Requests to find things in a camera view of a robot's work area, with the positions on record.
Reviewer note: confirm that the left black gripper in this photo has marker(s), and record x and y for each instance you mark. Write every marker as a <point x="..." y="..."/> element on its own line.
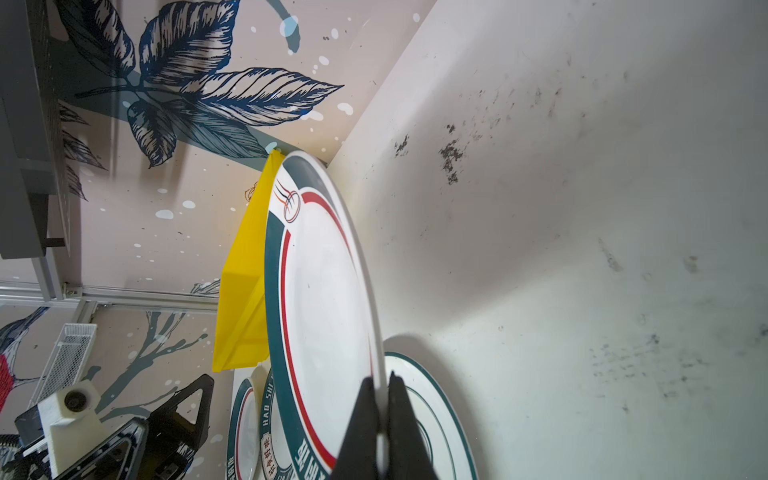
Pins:
<point x="162" y="445"/>

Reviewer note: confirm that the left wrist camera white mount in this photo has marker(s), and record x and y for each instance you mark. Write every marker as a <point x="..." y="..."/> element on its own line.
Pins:
<point x="70" y="425"/>

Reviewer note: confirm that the green red rim plate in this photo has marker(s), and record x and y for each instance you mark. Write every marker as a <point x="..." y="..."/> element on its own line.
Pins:
<point x="440" y="428"/>
<point x="322" y="325"/>

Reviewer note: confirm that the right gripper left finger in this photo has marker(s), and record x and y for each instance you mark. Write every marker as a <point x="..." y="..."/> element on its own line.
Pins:
<point x="357" y="459"/>

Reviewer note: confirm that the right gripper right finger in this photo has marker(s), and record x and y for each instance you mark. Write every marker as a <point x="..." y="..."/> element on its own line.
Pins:
<point x="408" y="458"/>

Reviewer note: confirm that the green rim plate far left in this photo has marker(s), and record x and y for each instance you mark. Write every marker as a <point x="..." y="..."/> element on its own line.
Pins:
<point x="243" y="451"/>

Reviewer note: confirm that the yellow plastic bin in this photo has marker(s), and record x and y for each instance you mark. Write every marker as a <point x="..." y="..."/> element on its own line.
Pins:
<point x="241" y="338"/>

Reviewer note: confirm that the green rim Hao Wei plate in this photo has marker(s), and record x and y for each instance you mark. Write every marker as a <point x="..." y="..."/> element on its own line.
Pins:
<point x="276" y="456"/>

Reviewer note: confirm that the white wire mesh shelf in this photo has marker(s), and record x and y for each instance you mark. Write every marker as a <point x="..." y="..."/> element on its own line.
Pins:
<point x="67" y="360"/>

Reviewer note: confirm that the aluminium frame rail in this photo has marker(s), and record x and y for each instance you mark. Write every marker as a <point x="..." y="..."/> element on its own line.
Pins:
<point x="31" y="293"/>

